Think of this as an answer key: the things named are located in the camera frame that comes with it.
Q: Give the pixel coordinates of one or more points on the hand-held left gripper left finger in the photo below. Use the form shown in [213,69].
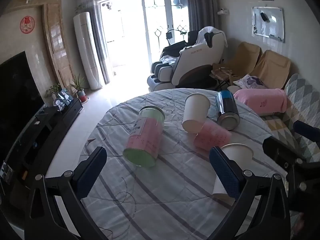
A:
[92,171]

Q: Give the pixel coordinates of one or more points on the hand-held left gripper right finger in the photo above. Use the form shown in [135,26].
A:
[225,173]

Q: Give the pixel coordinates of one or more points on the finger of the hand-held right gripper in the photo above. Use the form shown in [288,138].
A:
[282,148]
[307,131]

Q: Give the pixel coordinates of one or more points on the white paper cup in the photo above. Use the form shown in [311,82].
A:
[195,110]
[237,155]

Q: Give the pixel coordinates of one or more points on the pink plastic cup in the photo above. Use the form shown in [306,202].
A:
[212,135]

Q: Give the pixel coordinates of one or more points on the sofa with patterned cover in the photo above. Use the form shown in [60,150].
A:
[300,97]

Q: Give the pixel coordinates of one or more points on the pink towel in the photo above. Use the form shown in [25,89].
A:
[262,102]

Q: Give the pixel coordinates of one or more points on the striped table blanket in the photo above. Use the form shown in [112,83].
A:
[175,195]

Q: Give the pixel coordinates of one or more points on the black television stand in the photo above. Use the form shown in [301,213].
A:
[47,130]

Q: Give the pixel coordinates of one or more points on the silver and blue can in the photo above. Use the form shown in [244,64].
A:
[226,110]

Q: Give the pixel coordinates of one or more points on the pink and green canister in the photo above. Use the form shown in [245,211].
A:
[145,135]

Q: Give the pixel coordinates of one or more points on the beige chair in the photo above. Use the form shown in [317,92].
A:
[272,67]
[243,60]

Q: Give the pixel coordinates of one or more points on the floral pillow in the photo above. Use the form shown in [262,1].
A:
[250,81]

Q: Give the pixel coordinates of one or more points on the round glass ornament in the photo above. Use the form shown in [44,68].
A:
[59,103]

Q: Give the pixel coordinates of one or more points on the potted plant in red pot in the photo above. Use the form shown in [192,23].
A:
[80,90]

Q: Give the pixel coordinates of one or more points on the small potted plant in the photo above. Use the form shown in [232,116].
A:
[53,90]

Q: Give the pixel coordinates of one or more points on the folding stool with clutter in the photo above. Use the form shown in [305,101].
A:
[222,73]

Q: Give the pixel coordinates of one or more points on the black television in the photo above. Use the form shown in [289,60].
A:
[17,100]

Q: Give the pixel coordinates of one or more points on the white massage chair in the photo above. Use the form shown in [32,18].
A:
[190,62]

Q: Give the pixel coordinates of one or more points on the white standing air conditioner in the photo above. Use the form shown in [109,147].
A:
[86,50]

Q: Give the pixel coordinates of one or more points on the grey curtain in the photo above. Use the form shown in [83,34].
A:
[98,37]
[202,5]

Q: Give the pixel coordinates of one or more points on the white cloth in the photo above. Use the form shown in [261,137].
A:
[203,36]

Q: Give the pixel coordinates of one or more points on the glass sliding door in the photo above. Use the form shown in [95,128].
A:
[162,25]

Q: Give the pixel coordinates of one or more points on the photo frame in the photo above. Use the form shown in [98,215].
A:
[65,96]

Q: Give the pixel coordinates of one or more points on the wall whiteboard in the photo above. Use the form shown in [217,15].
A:
[268,25]

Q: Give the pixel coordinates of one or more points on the white security camera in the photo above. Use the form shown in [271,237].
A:
[222,12]

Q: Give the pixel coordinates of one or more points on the red round wall decoration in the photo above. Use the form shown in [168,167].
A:
[26,24]

